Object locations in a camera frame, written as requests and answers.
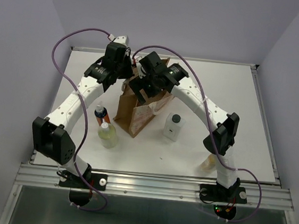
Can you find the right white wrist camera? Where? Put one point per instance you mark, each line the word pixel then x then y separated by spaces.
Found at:
pixel 141 72

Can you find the orange spray bottle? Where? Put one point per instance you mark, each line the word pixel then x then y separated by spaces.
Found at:
pixel 101 114

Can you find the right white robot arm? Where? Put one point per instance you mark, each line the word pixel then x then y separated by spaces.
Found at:
pixel 221 125

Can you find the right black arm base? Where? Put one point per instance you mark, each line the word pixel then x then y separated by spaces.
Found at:
pixel 224 205

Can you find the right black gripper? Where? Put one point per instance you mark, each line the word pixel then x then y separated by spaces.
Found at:
pixel 148 93

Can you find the brown canvas tote bag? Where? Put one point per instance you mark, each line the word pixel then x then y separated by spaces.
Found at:
pixel 132 116

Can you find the aluminium front rail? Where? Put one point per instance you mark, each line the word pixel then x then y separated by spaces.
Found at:
pixel 184 190

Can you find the green lotion bottle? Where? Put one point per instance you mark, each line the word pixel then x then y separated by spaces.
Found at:
pixel 108 135

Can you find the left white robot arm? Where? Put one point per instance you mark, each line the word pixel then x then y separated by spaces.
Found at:
pixel 52 134

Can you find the white bottle black cap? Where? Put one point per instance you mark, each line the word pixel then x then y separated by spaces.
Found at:
pixel 173 126

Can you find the yellow clear liquid bottle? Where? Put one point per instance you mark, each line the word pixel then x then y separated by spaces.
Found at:
pixel 209 164

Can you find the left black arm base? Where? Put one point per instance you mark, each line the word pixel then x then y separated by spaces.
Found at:
pixel 80 193

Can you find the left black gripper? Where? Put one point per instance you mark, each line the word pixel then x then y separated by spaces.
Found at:
pixel 128 73

